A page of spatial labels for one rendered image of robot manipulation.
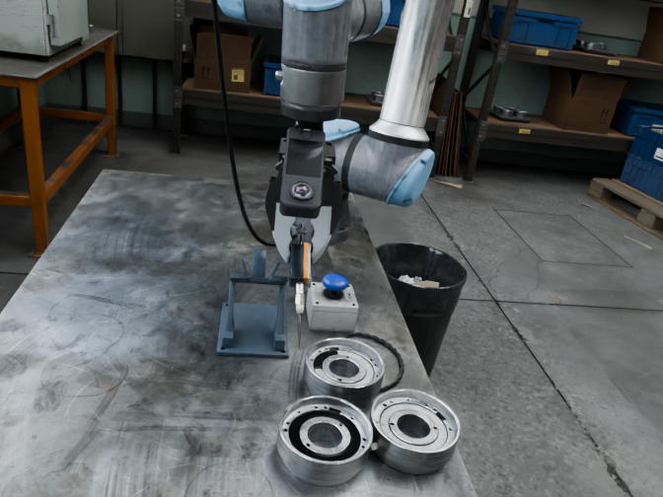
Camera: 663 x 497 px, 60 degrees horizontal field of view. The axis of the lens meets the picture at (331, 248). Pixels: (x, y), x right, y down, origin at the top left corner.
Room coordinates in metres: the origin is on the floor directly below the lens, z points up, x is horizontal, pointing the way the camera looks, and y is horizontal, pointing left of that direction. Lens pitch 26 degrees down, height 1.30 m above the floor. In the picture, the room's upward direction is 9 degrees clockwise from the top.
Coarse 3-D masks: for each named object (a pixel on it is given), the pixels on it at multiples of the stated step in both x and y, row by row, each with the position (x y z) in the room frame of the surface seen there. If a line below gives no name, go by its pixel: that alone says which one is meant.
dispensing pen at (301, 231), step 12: (300, 228) 0.70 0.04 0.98; (300, 240) 0.69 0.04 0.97; (300, 252) 0.66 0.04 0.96; (300, 264) 0.65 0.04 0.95; (300, 276) 0.64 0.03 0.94; (300, 288) 0.64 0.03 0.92; (300, 300) 0.63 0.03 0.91; (300, 312) 0.62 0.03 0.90; (300, 324) 0.61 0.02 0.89; (300, 336) 0.60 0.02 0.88
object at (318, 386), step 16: (320, 352) 0.64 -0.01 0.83; (352, 352) 0.65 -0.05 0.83; (368, 352) 0.65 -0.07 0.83; (304, 368) 0.60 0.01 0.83; (336, 368) 0.63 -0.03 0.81; (352, 368) 0.63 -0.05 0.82; (384, 368) 0.61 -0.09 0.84; (320, 384) 0.57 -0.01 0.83; (336, 384) 0.57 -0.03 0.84; (368, 384) 0.57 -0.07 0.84; (352, 400) 0.56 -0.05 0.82; (368, 400) 0.59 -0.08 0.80
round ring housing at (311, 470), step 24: (288, 408) 0.51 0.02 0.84; (312, 408) 0.53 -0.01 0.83; (336, 408) 0.53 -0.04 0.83; (312, 432) 0.50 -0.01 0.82; (336, 432) 0.50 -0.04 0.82; (360, 432) 0.50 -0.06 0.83; (288, 456) 0.45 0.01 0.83; (360, 456) 0.45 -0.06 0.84; (312, 480) 0.44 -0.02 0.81; (336, 480) 0.44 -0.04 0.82
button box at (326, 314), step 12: (312, 288) 0.78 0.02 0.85; (324, 288) 0.79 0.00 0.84; (348, 288) 0.80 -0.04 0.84; (312, 300) 0.75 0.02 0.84; (324, 300) 0.75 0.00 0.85; (336, 300) 0.76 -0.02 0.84; (348, 300) 0.76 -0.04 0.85; (312, 312) 0.73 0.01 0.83; (324, 312) 0.74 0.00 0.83; (336, 312) 0.74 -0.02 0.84; (348, 312) 0.74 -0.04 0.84; (312, 324) 0.73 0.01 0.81; (324, 324) 0.74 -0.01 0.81; (336, 324) 0.74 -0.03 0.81; (348, 324) 0.74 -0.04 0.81
